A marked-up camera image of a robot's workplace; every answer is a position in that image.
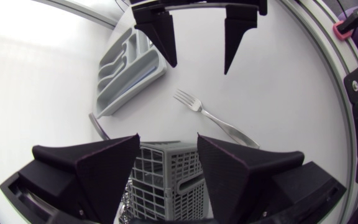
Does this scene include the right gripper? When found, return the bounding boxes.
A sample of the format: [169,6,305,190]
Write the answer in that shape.
[129,0,269,76]

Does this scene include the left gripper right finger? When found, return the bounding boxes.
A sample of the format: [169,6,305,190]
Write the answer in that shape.
[196,133,333,224]

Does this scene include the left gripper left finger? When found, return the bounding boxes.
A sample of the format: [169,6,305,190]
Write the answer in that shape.
[17,133,141,224]

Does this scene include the grey cutlery basket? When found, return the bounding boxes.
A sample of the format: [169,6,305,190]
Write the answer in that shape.
[118,140,214,223]

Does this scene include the grey cutlery tray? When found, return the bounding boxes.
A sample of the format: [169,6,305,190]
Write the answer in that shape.
[95,27,168,119]

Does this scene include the steel fork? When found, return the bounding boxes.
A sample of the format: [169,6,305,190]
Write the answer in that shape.
[173,88,261,150]

